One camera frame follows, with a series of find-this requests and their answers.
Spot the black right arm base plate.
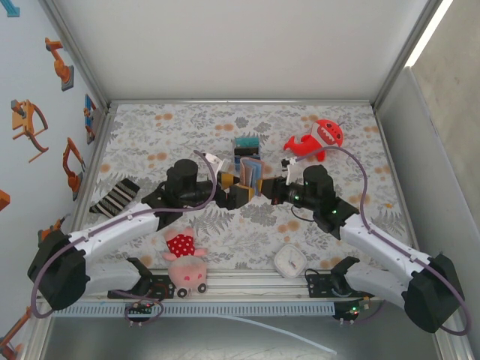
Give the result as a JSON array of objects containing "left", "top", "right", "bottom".
[{"left": 305, "top": 269, "right": 375, "bottom": 299}]

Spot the wide aluminium frame beam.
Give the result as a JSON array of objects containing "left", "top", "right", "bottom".
[{"left": 85, "top": 268, "right": 410, "bottom": 301}]

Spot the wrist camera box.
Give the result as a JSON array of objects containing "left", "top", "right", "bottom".
[
  {"left": 204, "top": 151, "right": 230, "bottom": 174},
  {"left": 280, "top": 156, "right": 299, "bottom": 185}
]

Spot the white plastic tube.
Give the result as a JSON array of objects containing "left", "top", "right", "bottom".
[{"left": 220, "top": 313, "right": 338, "bottom": 356}]

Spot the black white striped sock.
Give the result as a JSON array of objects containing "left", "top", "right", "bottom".
[{"left": 88, "top": 178, "right": 141, "bottom": 220}]

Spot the red shark plush toy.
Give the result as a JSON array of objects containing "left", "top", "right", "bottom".
[{"left": 283, "top": 118, "right": 344, "bottom": 162}]

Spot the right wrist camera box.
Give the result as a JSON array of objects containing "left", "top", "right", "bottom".
[{"left": 280, "top": 156, "right": 299, "bottom": 185}]

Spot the floral patterned table mat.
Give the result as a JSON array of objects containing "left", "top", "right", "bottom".
[{"left": 73, "top": 103, "right": 420, "bottom": 272}]

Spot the grey slotted cable duct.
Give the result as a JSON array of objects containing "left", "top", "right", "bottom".
[{"left": 52, "top": 302, "right": 336, "bottom": 317}]

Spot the orange gripper wall sticker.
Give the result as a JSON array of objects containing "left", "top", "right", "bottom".
[{"left": 10, "top": 99, "right": 50, "bottom": 164}]

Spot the pink pig plush toy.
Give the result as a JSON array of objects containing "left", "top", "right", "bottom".
[{"left": 161, "top": 226, "right": 209, "bottom": 299}]

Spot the blue orange machine wall sticker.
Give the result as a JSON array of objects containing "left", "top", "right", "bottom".
[{"left": 82, "top": 94, "right": 99, "bottom": 146}]

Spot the aluminium frame post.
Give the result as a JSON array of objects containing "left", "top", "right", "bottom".
[
  {"left": 369, "top": 0, "right": 447, "bottom": 112},
  {"left": 37, "top": 0, "right": 113, "bottom": 112}
]

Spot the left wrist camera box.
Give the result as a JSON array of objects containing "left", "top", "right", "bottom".
[{"left": 204, "top": 151, "right": 230, "bottom": 174}]

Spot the white square clock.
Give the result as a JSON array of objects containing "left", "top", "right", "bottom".
[{"left": 273, "top": 243, "right": 307, "bottom": 279}]

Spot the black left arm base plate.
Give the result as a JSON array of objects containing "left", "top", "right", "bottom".
[{"left": 107, "top": 274, "right": 176, "bottom": 300}]

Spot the aluminium frame profile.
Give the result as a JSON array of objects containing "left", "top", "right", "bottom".
[
  {"left": 107, "top": 98, "right": 376, "bottom": 108},
  {"left": 69, "top": 106, "right": 116, "bottom": 236}
]

